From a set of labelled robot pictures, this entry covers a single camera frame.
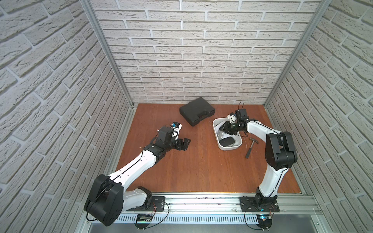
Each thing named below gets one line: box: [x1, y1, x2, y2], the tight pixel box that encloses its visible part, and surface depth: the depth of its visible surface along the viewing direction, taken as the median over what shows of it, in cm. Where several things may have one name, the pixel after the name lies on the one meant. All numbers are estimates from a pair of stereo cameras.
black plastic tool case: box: [179, 97, 216, 127], surface depth 114 cm
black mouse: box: [219, 136, 235, 148], surface depth 95 cm
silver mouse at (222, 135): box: [217, 131, 232, 140], surface depth 97 cm
